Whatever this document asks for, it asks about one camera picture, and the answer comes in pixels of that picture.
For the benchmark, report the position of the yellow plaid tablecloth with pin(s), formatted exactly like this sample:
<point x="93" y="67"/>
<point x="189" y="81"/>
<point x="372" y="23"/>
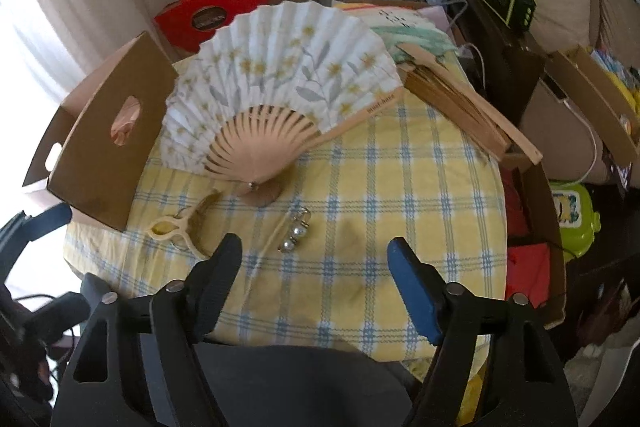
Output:
<point x="407" y="172"/>

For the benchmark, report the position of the green toy case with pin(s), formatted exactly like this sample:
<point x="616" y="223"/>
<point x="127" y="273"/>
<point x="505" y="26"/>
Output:
<point x="578" y="221"/>

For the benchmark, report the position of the red chocolate gift box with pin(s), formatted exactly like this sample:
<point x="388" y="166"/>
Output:
<point x="188" y="23"/>

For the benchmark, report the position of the cardboard box of clutter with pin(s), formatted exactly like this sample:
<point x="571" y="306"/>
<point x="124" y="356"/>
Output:
<point x="591" y="88"/>

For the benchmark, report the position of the colourful paddle fan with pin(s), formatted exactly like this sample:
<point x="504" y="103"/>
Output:
<point x="396" y="25"/>

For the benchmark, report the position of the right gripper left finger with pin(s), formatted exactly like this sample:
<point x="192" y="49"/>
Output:
<point x="209" y="284"/>

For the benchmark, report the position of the brown wooden folding fan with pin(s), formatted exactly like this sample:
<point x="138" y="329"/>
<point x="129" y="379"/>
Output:
<point x="459" y="102"/>

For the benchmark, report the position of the floor box with papers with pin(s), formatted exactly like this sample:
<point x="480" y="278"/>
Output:
<point x="535" y="266"/>

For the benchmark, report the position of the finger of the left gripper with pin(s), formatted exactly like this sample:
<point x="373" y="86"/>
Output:
<point x="22" y="229"/>
<point x="50" y="322"/>

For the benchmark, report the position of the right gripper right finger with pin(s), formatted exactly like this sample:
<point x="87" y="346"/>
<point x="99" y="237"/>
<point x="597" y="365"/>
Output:
<point x="420" y="287"/>

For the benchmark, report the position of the white floral folding fan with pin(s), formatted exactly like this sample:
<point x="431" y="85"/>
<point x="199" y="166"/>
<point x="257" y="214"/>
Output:
<point x="273" y="84"/>

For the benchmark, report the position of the pearl hair clip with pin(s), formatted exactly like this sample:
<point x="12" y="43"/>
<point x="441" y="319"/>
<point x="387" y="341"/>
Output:
<point x="296" y="231"/>

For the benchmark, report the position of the open cardboard box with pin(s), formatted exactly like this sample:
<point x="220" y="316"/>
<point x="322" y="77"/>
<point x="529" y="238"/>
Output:
<point x="93" y="152"/>

